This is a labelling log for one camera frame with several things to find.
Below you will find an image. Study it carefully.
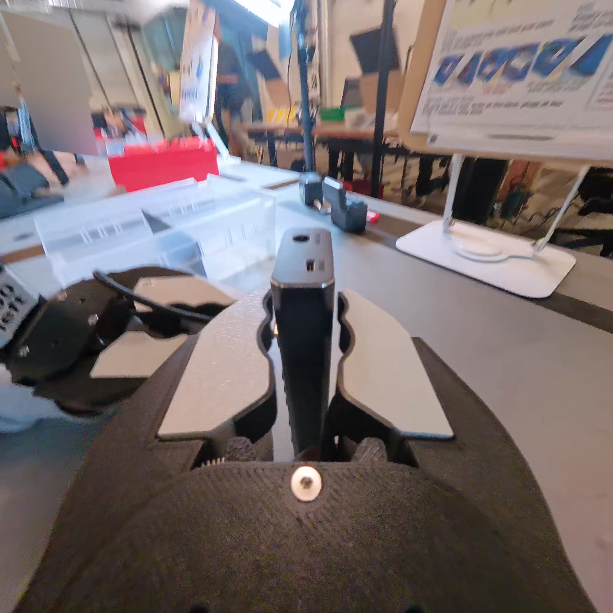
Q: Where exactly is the white poster stand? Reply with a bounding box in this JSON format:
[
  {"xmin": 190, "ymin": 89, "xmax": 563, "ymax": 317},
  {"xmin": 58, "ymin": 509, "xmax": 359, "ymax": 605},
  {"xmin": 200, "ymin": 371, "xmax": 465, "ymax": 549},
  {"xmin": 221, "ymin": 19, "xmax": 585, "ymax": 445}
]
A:
[{"xmin": 396, "ymin": 152, "xmax": 592, "ymax": 299}]

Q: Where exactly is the black metal pole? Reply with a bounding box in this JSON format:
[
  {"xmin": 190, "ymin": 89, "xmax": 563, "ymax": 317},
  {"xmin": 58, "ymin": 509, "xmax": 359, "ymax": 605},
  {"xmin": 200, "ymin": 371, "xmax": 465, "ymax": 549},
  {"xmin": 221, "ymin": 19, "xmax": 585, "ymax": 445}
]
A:
[
  {"xmin": 291, "ymin": 0, "xmax": 318, "ymax": 173},
  {"xmin": 370, "ymin": 0, "xmax": 397, "ymax": 198}
]

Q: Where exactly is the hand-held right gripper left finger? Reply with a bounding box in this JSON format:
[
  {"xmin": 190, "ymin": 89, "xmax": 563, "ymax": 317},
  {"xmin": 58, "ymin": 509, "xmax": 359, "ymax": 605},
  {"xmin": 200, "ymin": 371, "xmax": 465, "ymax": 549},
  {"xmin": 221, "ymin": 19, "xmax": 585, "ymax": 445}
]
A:
[{"xmin": 157, "ymin": 287, "xmax": 278, "ymax": 442}]

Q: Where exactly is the black slim USB hub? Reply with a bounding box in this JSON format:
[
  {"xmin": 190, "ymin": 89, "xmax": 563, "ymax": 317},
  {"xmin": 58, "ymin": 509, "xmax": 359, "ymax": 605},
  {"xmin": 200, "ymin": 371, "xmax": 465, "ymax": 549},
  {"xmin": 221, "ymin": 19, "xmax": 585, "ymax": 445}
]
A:
[{"xmin": 269, "ymin": 228, "xmax": 337, "ymax": 459}]

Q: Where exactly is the blurred poster board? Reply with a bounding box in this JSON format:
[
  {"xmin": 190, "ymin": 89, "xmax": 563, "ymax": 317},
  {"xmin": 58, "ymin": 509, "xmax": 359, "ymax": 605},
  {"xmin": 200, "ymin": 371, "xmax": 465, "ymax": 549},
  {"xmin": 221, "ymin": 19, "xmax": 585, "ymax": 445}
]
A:
[{"xmin": 178, "ymin": 0, "xmax": 220, "ymax": 124}]

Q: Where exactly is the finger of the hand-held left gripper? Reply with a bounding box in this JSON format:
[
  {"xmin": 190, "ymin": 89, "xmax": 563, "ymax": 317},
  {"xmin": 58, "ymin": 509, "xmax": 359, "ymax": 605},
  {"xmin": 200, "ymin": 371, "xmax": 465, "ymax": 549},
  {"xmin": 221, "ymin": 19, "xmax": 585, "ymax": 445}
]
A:
[
  {"xmin": 90, "ymin": 330, "xmax": 191, "ymax": 380},
  {"xmin": 132, "ymin": 276, "xmax": 240, "ymax": 312}
]

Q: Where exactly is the red plastic bin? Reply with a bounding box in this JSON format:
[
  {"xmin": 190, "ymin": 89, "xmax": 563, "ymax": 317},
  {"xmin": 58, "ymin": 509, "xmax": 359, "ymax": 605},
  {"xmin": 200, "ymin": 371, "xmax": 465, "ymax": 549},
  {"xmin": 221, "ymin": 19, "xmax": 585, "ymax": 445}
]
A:
[{"xmin": 108, "ymin": 138, "xmax": 221, "ymax": 193}]

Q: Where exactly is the black braided USB cable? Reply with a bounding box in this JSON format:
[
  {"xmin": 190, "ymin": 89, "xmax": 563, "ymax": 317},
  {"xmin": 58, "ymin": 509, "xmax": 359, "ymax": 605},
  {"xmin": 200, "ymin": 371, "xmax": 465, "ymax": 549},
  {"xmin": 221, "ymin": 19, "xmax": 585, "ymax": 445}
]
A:
[{"xmin": 92, "ymin": 270, "xmax": 214, "ymax": 322}]

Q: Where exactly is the green plastic bin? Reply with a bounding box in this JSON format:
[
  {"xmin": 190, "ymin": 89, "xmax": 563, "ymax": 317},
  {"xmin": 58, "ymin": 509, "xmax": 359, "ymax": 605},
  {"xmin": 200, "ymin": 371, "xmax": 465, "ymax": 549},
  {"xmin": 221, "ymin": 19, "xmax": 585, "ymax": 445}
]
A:
[{"xmin": 320, "ymin": 107, "xmax": 360, "ymax": 126}]

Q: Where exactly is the clear plastic bin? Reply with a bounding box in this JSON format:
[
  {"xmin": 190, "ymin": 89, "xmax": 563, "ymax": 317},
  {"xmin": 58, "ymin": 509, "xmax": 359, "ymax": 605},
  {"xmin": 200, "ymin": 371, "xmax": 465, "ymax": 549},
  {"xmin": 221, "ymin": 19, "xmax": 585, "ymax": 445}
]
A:
[{"xmin": 34, "ymin": 173, "xmax": 277, "ymax": 291}]

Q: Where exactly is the wooden workbench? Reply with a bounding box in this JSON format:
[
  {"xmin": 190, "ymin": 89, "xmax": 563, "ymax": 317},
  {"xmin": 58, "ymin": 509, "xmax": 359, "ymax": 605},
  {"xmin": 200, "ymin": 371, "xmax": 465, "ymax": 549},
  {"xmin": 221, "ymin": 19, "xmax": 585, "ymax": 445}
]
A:
[{"xmin": 239, "ymin": 122, "xmax": 413, "ymax": 185}]

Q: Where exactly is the instruction poster board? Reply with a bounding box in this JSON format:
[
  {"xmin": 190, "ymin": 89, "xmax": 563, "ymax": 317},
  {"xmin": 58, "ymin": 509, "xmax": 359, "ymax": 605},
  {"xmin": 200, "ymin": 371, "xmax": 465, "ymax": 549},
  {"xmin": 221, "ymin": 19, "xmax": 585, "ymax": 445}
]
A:
[{"xmin": 397, "ymin": 0, "xmax": 613, "ymax": 163}]

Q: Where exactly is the dark grey box device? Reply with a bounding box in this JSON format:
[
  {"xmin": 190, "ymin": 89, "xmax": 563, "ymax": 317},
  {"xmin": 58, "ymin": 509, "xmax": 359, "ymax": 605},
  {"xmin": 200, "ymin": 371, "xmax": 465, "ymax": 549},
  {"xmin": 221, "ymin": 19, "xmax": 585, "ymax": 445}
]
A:
[
  {"xmin": 299, "ymin": 171, "xmax": 327, "ymax": 211},
  {"xmin": 322, "ymin": 175, "xmax": 368, "ymax": 234}
]

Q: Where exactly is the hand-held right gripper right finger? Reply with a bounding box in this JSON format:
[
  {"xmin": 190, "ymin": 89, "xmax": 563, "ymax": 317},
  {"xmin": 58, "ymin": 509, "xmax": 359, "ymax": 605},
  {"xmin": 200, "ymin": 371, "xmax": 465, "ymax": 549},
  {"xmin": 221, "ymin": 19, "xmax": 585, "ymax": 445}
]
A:
[{"xmin": 335, "ymin": 289, "xmax": 456, "ymax": 439}]

